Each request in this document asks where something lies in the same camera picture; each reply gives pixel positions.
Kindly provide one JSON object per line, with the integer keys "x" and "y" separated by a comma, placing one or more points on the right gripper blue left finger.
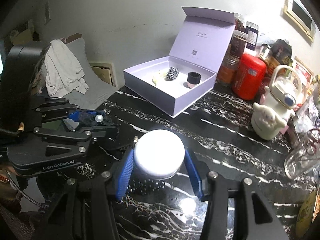
{"x": 123, "y": 174}

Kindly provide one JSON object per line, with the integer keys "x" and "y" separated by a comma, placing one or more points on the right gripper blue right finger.
{"x": 197, "y": 172}

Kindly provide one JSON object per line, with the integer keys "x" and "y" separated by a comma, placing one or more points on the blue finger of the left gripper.
{"x": 75, "y": 114}
{"x": 98, "y": 132}

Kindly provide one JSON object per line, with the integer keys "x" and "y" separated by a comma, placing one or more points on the black pearl hair clip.
{"x": 93, "y": 119}

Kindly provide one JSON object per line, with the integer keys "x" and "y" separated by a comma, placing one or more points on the white round jar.
{"x": 159, "y": 154}

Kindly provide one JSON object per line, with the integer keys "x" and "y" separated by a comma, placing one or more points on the black belt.
{"x": 193, "y": 79}

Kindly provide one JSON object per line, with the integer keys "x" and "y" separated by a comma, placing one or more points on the black white gingham scrunchie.
{"x": 172, "y": 74}

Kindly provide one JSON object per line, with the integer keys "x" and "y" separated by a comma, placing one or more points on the black polka dot scrunchie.
{"x": 142, "y": 185}

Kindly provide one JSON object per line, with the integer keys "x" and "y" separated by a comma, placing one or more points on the white cloth on pillow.
{"x": 64, "y": 72}

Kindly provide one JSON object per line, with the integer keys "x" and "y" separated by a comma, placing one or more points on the open lavender gift box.
{"x": 200, "y": 46}

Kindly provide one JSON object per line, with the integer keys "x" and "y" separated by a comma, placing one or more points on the red canister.
{"x": 248, "y": 78}

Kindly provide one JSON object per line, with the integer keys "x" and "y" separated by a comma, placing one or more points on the clear glass mug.
{"x": 304, "y": 157}

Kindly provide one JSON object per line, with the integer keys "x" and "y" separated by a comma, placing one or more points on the orange jar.
{"x": 228, "y": 69}

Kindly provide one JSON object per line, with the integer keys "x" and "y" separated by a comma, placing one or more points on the white cartoon kettle bottle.
{"x": 277, "y": 104}

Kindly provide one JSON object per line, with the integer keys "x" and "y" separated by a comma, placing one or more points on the brown lidded jar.
{"x": 238, "y": 43}

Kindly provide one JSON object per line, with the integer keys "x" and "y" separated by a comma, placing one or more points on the dark label jar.
{"x": 252, "y": 30}

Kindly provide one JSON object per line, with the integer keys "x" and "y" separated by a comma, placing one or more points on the framed picture on wall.
{"x": 300, "y": 19}

